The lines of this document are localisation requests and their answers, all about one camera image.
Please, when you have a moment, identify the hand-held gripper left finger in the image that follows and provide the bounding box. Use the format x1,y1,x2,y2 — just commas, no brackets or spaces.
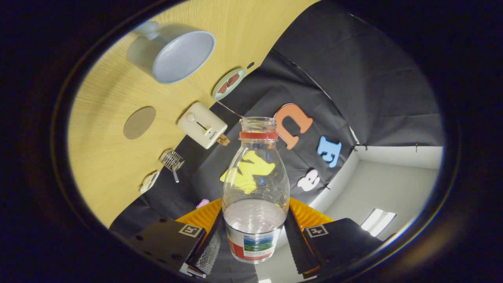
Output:
126,198,226,279

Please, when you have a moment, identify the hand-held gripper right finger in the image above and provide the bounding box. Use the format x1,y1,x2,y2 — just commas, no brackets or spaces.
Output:
284,198,395,276

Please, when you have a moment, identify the clear plastic juice bottle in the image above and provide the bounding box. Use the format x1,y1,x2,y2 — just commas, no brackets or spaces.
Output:
221,116,291,265

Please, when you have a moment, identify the round brown coaster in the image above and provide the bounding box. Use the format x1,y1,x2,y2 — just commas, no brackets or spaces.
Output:
123,106,157,140

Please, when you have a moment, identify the pale grey cup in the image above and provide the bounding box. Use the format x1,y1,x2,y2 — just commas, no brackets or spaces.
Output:
127,20,217,85

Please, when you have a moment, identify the long ceiling light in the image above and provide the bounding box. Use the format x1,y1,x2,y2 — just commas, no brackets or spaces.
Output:
361,208,397,237

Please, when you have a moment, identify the small white dish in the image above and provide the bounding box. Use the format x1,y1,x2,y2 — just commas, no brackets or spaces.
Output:
140,171,160,195

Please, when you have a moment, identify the white toaster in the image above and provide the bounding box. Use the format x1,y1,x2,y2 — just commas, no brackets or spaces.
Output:
177,102,228,150

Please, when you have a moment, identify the pale green plate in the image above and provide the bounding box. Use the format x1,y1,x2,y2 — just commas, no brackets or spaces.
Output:
212,68,247,101

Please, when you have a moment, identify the small metal wire basket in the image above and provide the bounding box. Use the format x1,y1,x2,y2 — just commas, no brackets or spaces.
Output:
160,151,185,183

